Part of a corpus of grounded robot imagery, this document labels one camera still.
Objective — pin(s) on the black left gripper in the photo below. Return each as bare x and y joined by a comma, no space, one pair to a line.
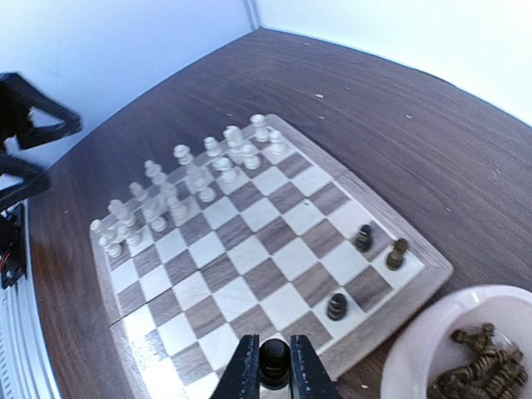
18,98

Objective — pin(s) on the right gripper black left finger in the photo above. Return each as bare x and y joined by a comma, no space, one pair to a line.
240,379

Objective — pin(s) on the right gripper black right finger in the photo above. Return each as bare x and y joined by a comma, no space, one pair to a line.
308,377

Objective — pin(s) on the dark chess piece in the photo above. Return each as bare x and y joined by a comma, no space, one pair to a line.
337,307
274,364
395,258

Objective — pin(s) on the dark pawn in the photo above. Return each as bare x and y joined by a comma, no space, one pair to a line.
363,240

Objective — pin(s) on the wooden chess board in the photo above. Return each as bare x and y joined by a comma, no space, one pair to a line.
265,260

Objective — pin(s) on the white chess pieces row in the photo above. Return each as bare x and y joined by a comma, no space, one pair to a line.
174,198

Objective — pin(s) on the dark chess pieces pile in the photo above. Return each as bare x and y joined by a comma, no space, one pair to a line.
494,371

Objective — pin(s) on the pink plastic double bowl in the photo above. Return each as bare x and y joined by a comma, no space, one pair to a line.
425,349

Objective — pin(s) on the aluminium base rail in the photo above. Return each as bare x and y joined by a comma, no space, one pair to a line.
26,370

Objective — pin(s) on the aluminium frame post left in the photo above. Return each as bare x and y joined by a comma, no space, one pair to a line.
253,14

